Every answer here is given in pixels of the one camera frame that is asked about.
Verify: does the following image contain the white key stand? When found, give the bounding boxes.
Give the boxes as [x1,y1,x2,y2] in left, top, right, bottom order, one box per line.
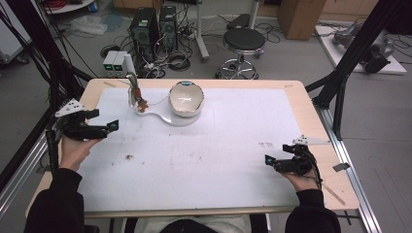
[122,52,203,128]

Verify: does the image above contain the black round stool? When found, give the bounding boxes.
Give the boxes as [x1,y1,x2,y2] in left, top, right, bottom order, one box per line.
[215,26,267,81]

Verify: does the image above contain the large black computer tower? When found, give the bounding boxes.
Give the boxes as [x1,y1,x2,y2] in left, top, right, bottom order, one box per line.
[128,7,161,64]

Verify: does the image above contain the thin wooden strip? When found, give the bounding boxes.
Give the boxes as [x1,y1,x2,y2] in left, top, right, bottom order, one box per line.
[324,183,347,207]

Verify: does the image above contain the white board on floor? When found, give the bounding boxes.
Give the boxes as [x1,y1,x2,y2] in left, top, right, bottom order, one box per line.
[314,24,408,76]

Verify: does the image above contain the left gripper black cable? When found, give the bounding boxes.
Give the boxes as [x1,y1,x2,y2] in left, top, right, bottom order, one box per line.
[44,127,63,178]

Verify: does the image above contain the person's left hand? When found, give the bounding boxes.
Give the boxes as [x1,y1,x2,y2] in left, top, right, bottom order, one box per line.
[57,135,103,173]

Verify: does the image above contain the coiled black cable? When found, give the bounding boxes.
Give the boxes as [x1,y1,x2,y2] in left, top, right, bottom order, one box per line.
[165,50,192,73]

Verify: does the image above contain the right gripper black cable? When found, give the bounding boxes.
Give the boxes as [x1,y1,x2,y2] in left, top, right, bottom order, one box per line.
[306,150,326,191]

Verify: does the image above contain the person's right hand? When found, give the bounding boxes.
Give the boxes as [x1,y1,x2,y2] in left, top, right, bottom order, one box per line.
[280,171,321,193]

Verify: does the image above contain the white table mat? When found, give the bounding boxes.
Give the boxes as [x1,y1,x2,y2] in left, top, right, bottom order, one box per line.
[77,86,304,214]

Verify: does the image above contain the cardboard box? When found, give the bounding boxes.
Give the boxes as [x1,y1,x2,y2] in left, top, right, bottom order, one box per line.
[276,0,327,42]

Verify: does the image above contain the small grey card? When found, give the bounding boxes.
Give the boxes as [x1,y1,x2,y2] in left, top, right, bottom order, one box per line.
[332,162,352,173]

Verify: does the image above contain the slim black computer tower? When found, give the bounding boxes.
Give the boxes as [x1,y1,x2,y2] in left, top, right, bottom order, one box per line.
[157,4,180,53]

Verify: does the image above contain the black frame strut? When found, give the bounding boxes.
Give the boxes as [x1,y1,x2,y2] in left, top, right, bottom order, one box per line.
[0,0,95,130]
[305,0,412,142]

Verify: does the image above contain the white desk leg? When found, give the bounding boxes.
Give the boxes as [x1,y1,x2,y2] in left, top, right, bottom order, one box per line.
[193,0,211,63]

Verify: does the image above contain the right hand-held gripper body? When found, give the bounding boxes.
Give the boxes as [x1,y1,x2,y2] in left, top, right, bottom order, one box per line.
[274,134,331,177]

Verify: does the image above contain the black and grey robot device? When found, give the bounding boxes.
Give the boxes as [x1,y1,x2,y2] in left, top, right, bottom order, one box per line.
[359,31,396,75]

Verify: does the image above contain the clear plastic bag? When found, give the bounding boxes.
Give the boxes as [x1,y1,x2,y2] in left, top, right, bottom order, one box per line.
[69,15,109,36]

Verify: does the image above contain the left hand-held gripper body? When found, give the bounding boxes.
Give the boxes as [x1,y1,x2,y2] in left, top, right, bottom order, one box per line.
[53,98,110,142]

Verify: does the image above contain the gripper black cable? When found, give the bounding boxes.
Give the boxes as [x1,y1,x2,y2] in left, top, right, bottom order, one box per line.
[44,127,63,178]
[306,150,326,191]

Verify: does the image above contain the aluminium rail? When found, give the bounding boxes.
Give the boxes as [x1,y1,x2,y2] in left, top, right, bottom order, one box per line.
[0,126,58,218]
[314,104,384,233]

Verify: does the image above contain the white ceramic bowl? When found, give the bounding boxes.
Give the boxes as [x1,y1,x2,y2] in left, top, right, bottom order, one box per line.
[167,81,206,118]

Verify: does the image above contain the brown bear keychain olive strap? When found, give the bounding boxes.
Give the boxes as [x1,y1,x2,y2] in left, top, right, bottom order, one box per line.
[126,73,150,114]

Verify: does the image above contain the grey bench power supply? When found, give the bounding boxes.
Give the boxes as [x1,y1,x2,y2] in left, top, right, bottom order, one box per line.
[102,50,120,79]
[112,50,129,79]

